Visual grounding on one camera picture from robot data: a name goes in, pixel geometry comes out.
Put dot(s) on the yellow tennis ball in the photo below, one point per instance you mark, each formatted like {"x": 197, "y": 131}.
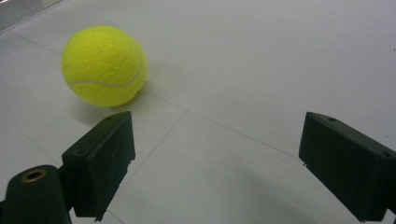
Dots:
{"x": 102, "y": 65}

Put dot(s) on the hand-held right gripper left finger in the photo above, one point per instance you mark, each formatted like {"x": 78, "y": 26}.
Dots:
{"x": 99, "y": 168}

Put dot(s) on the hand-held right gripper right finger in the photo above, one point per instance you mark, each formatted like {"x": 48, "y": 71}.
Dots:
{"x": 348, "y": 168}

